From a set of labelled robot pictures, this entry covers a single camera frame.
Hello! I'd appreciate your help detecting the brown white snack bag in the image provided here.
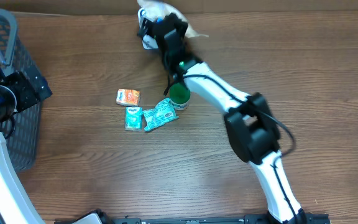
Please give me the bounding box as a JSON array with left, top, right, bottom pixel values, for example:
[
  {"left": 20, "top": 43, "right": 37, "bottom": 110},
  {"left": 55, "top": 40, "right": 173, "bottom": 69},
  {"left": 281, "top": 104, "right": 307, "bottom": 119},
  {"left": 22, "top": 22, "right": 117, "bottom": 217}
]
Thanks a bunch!
[{"left": 137, "top": 0, "right": 208, "bottom": 38}]

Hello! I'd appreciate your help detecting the green lid jar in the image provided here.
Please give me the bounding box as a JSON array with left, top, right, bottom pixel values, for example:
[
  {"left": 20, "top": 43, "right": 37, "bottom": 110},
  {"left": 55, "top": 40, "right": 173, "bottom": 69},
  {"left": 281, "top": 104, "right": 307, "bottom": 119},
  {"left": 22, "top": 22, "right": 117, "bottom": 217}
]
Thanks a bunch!
[{"left": 170, "top": 83, "right": 191, "bottom": 110}]

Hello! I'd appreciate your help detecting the orange snack packet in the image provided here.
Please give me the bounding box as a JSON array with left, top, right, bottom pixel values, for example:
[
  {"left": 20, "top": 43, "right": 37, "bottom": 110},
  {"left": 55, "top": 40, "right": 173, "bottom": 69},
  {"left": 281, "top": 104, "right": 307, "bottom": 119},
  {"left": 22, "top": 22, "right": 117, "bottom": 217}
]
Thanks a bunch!
[{"left": 116, "top": 89, "right": 140, "bottom": 106}]

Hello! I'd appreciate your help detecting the teal packet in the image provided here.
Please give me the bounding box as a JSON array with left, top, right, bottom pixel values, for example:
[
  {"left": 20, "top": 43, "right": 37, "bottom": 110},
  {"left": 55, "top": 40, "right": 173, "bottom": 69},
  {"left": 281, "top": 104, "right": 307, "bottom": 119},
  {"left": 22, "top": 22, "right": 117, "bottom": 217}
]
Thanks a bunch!
[{"left": 143, "top": 98, "right": 178, "bottom": 131}]

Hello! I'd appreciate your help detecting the teal tissue pack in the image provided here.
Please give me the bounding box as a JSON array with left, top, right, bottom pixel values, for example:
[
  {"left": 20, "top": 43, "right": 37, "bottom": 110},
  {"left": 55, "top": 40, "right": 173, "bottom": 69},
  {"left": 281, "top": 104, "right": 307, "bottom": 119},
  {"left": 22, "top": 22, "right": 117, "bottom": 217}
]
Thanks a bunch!
[{"left": 124, "top": 107, "right": 143, "bottom": 131}]

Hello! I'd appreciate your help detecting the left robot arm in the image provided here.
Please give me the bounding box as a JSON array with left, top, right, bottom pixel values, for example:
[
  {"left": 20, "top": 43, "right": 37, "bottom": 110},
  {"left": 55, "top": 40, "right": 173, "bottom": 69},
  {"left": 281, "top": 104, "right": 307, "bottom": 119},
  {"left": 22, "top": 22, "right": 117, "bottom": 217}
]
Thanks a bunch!
[{"left": 0, "top": 53, "right": 52, "bottom": 223}]

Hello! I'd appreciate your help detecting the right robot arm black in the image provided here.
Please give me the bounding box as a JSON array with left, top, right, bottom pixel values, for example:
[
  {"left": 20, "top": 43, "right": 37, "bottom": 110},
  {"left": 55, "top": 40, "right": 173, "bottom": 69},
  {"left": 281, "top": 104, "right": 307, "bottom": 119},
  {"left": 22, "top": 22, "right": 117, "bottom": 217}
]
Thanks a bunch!
[{"left": 137, "top": 8, "right": 306, "bottom": 223}]

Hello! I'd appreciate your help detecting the white barcode scanner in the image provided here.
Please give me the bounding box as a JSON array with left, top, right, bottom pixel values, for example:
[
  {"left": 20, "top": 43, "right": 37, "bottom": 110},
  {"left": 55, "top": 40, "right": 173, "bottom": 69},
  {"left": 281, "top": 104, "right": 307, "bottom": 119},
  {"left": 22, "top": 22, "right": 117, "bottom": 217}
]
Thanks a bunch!
[{"left": 137, "top": 7, "right": 158, "bottom": 50}]

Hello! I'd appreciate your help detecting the grey plastic shopping basket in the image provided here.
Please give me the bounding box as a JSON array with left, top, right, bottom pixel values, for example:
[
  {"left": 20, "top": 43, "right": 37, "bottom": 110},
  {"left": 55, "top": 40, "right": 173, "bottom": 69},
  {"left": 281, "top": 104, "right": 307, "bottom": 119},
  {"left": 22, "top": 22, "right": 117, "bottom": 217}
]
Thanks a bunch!
[{"left": 0, "top": 9, "right": 42, "bottom": 172}]

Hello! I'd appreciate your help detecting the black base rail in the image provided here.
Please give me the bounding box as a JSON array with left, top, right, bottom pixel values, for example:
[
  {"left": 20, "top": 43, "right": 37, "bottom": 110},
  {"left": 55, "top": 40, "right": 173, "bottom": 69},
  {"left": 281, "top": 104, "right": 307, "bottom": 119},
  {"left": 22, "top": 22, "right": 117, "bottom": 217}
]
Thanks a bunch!
[{"left": 54, "top": 213, "right": 332, "bottom": 224}]

